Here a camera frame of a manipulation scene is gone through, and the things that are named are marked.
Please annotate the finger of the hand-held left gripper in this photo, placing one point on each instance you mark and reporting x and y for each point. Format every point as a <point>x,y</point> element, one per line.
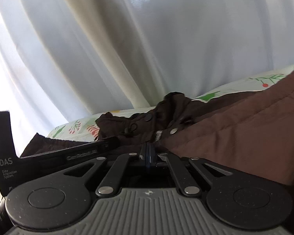
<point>110,144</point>

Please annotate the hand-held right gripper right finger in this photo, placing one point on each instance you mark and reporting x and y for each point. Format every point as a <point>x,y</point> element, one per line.
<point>151,155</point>

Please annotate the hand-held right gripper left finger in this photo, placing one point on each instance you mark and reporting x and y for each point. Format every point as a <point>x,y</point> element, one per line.
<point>144,155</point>

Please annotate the dark brown jacket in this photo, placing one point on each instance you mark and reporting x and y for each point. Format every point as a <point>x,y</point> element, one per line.
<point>223,132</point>

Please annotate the floral bed sheet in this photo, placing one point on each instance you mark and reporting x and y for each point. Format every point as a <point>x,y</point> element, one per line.
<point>80,128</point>

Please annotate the white curtain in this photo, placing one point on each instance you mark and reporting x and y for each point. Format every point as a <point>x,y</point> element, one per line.
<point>137,44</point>

